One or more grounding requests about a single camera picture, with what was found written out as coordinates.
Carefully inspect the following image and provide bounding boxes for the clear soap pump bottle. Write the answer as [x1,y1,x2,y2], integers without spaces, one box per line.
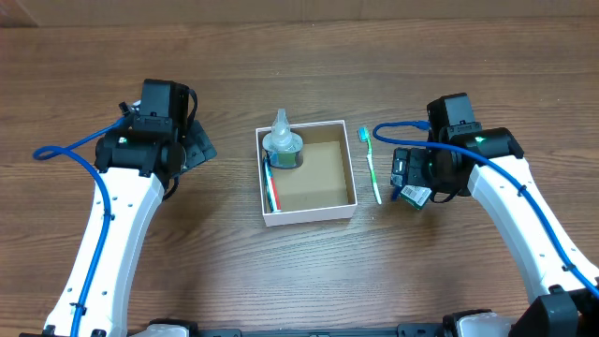
[262,109,303,169]

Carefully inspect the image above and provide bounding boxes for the teal toothpaste tube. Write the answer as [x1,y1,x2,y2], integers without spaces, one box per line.
[263,157,281,213]

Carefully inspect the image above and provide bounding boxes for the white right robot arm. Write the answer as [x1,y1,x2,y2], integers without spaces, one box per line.
[390,93,598,336]

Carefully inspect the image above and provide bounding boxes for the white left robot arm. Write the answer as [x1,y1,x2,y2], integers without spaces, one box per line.
[33,79,216,336]

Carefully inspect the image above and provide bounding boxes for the green white soap bar pack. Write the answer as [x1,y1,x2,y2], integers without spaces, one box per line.
[400,185,431,210]

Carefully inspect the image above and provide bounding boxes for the blue disposable razor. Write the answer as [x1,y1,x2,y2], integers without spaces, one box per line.
[391,187,402,201]

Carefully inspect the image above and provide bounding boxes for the green white toothbrush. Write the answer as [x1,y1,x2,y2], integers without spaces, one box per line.
[358,126,382,205]

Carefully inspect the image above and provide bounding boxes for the pink cardboard box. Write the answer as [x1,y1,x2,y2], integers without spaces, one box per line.
[256,120,358,227]

